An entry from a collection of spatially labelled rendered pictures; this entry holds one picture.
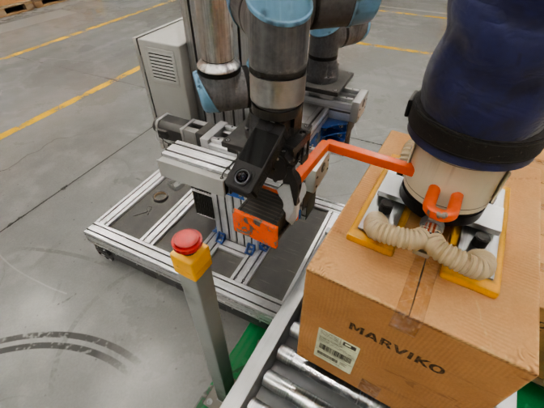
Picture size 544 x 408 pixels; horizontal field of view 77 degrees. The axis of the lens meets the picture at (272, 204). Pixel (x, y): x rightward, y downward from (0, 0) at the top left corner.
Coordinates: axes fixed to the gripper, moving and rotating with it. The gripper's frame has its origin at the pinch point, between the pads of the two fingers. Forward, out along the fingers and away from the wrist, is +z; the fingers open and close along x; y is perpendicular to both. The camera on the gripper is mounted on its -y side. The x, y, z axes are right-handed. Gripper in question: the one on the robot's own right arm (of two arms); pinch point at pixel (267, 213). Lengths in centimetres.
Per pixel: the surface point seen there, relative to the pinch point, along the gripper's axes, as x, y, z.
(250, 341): 24, 26, 120
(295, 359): -7, 7, 65
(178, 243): 20.7, -4.0, 16.5
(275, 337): 1, 8, 61
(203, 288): 17.0, -2.8, 32.9
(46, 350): 106, -28, 122
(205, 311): 16.9, -4.0, 42.1
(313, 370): -13, 7, 65
